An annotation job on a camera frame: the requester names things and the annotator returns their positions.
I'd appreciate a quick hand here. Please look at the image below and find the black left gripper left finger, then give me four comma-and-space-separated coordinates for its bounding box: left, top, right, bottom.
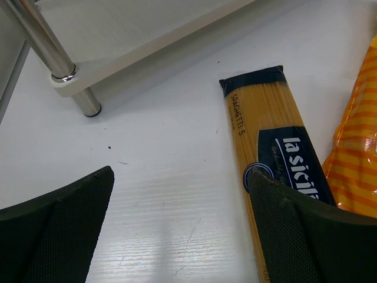
1, 166, 114, 282

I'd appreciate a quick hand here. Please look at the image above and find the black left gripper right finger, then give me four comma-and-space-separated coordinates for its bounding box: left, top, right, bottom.
248, 169, 376, 282

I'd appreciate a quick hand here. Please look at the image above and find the blue orange pasta bag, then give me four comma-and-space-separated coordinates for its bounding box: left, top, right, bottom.
323, 40, 376, 218

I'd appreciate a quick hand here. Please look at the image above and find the white two-tier metal shelf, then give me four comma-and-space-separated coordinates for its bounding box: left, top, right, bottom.
1, 1, 247, 117

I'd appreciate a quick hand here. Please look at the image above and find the La Sicilia spaghetti pack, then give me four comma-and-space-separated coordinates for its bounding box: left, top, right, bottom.
219, 65, 336, 282

